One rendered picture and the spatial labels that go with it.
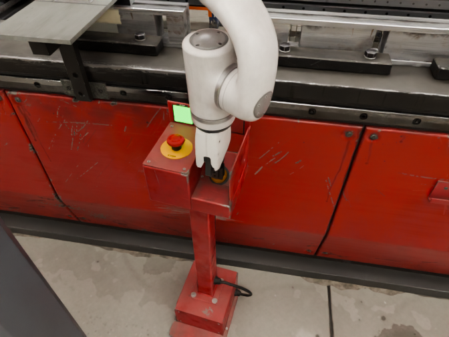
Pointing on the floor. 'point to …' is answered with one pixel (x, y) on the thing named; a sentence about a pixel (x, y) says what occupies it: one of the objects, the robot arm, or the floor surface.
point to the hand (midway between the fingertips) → (216, 170)
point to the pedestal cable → (233, 286)
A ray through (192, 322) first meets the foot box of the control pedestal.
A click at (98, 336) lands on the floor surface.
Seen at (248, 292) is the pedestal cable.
